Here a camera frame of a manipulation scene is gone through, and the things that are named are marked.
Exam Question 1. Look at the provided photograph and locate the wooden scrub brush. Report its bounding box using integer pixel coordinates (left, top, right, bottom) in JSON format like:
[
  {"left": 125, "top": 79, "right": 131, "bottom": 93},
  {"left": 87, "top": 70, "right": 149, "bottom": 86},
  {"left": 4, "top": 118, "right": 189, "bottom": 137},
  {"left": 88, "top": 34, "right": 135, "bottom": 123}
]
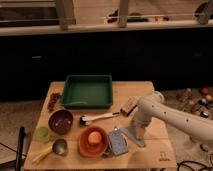
[{"left": 120, "top": 97, "right": 137, "bottom": 116}]

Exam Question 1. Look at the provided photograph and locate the dark red bowl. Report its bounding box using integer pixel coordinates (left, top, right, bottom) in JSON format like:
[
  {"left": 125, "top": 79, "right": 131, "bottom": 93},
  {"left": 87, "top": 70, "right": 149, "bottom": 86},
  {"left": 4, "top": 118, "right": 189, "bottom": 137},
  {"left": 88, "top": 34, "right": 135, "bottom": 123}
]
[{"left": 48, "top": 109, "right": 73, "bottom": 135}]

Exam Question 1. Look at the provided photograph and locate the grey towel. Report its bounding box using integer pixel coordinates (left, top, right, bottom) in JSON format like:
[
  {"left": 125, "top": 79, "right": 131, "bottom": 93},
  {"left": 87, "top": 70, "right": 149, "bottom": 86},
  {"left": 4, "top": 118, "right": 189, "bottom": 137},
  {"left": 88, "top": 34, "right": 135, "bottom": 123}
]
[{"left": 120, "top": 126, "right": 145, "bottom": 148}]

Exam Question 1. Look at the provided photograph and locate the black pole stand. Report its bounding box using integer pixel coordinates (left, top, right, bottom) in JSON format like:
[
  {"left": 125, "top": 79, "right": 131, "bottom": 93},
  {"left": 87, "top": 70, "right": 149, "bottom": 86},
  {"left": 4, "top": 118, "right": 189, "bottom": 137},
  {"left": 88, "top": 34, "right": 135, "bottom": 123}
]
[{"left": 15, "top": 126, "right": 25, "bottom": 171}]

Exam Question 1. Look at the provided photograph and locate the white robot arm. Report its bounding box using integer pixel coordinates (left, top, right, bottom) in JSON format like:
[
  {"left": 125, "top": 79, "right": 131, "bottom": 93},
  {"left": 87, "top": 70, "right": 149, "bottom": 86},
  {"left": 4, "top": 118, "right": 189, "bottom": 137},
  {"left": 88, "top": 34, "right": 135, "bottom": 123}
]
[{"left": 134, "top": 91, "right": 213, "bottom": 148}]

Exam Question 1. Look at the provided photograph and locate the wooden table board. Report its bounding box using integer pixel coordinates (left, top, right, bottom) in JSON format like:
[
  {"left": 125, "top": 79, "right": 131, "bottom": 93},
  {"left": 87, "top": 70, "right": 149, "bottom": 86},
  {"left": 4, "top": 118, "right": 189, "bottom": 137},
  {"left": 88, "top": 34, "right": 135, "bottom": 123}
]
[{"left": 24, "top": 81, "right": 176, "bottom": 171}]

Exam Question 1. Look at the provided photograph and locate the green plastic tray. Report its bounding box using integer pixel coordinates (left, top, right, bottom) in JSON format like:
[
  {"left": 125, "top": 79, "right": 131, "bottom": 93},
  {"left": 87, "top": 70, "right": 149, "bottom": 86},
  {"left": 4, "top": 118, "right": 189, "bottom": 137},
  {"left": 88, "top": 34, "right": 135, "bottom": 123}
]
[{"left": 60, "top": 75, "right": 113, "bottom": 109}]

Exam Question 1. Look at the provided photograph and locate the metal yellow-handled measuring cup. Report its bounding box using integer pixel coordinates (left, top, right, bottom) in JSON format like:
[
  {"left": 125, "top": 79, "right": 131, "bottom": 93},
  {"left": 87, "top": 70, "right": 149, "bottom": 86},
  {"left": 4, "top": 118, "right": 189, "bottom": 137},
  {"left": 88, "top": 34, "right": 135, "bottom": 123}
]
[{"left": 32, "top": 139, "right": 68, "bottom": 164}]

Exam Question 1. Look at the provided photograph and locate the red grape bunch toy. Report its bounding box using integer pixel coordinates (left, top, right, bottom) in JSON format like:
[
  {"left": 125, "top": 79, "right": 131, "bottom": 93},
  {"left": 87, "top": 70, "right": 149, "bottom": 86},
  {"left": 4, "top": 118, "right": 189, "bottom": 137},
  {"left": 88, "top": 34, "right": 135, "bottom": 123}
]
[{"left": 47, "top": 93, "right": 61, "bottom": 113}]

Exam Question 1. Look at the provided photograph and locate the green plastic cup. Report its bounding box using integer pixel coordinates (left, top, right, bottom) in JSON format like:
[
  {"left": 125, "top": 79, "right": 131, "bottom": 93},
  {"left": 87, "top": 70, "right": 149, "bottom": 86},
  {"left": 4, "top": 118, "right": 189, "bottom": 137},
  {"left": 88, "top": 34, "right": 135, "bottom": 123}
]
[{"left": 34, "top": 127, "right": 50, "bottom": 143}]

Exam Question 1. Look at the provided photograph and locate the orange plate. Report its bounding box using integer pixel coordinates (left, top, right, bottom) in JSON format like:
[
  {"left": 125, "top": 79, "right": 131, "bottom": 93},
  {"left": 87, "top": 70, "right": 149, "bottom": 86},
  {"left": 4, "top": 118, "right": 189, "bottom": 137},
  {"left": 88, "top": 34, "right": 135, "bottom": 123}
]
[{"left": 78, "top": 126, "right": 109, "bottom": 158}]

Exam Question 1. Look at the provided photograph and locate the orange egg-shaped ball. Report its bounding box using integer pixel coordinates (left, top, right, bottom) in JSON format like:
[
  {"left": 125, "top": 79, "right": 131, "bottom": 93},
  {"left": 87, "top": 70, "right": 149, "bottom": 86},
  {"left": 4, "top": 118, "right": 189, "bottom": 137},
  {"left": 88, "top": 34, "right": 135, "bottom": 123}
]
[{"left": 88, "top": 131, "right": 102, "bottom": 145}]

